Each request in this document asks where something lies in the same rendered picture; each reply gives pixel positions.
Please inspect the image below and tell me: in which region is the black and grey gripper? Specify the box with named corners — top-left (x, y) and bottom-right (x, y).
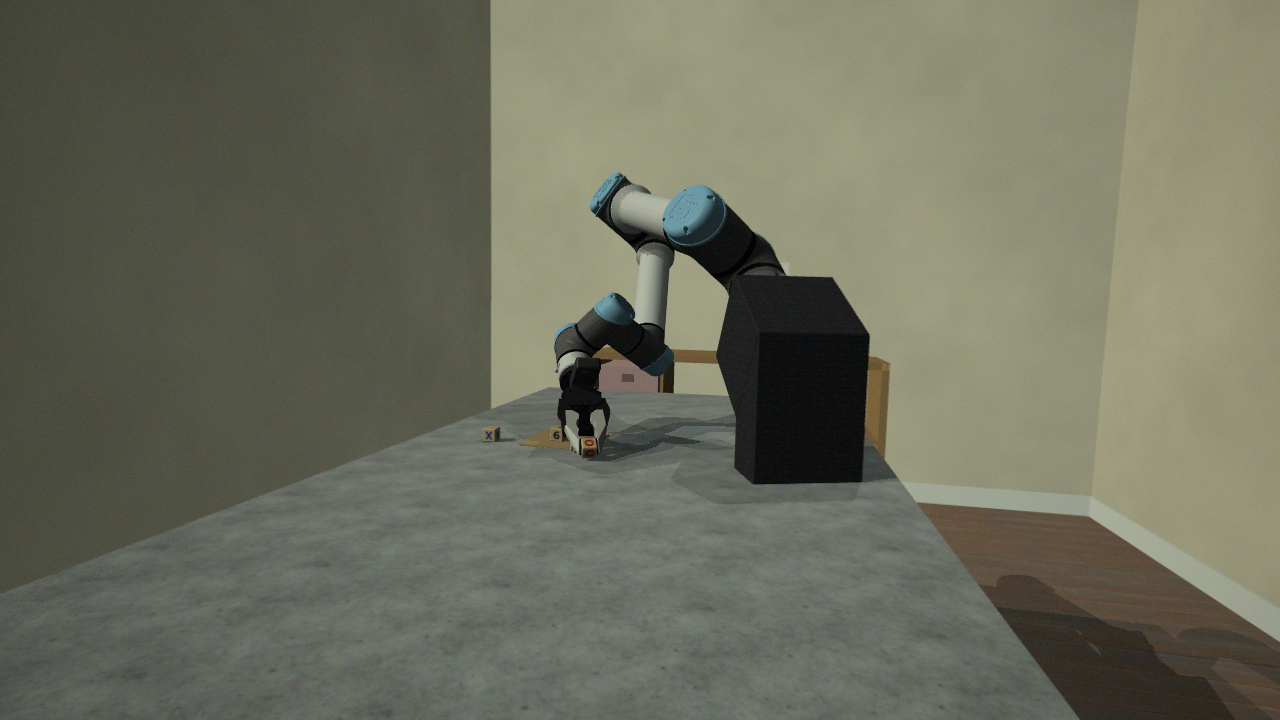
top-left (557, 366), bottom-right (611, 455)

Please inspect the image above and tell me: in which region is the tan mat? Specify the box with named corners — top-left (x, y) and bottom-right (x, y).
top-left (518, 429), bottom-right (595, 448)

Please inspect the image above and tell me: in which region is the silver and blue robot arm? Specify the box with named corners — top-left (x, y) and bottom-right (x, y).
top-left (554, 172), bottom-right (786, 388)

